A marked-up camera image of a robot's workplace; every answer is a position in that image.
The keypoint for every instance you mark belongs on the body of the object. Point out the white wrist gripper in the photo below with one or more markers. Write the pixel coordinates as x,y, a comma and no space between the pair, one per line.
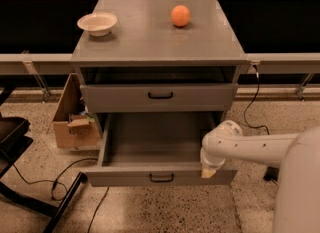
210,162

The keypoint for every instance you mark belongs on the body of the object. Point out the grey drawer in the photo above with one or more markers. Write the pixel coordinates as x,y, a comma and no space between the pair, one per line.
158,97
154,149

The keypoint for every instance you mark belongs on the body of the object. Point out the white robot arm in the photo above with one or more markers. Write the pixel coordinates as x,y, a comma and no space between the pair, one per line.
296,156

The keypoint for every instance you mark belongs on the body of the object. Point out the grey top drawer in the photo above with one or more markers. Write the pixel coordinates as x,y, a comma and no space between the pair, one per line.
158,97

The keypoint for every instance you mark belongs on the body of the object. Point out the grey drawer cabinet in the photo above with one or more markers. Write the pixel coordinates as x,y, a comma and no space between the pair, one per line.
146,48

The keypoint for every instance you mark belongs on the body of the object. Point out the black power adapter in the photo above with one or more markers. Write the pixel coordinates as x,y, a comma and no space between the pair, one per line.
271,174

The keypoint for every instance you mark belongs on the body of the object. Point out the brown cardboard box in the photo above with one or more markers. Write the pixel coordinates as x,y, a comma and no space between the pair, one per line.
72,125

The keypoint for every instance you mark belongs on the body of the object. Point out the orange fruit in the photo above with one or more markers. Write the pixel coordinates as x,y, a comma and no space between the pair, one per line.
180,16

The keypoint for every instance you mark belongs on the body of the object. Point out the white paper bowl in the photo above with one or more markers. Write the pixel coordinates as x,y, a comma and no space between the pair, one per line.
98,24

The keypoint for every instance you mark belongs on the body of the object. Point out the black metal stand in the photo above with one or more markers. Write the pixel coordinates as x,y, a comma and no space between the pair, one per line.
43,171

